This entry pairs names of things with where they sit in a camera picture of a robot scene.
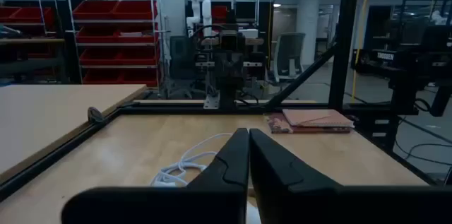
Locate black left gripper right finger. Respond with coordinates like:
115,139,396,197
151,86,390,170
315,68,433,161
249,128,452,224

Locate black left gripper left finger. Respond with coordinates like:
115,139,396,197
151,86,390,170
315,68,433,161
61,127,250,224

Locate dark office chair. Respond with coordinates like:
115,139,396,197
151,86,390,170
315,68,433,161
168,35,198,81

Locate grey office chair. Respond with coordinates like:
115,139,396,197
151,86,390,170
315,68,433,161
270,32,307,84

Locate maroon patterned notebook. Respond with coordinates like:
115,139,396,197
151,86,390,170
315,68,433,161
263,112,353,135

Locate pink notebook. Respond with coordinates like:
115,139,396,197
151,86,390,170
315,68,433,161
281,108,355,129

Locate black desk clamp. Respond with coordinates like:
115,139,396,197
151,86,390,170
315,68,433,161
87,106,106,124

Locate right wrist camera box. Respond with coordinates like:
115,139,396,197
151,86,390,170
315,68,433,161
219,30,246,54

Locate silver mounting bracket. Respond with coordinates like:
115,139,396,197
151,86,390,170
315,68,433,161
203,90,221,110

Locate white lamp power cable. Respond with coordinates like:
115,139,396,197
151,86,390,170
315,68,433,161
149,132,234,188

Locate black aluminium table frame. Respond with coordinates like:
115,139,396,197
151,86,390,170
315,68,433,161
0,0,441,204

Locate wire rack with red bins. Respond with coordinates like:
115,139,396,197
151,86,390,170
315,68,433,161
0,0,59,40
64,0,160,88

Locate yellow hanging strap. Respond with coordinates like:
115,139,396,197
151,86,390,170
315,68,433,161
350,0,374,105

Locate black floor cables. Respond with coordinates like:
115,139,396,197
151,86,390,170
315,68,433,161
393,116,452,168

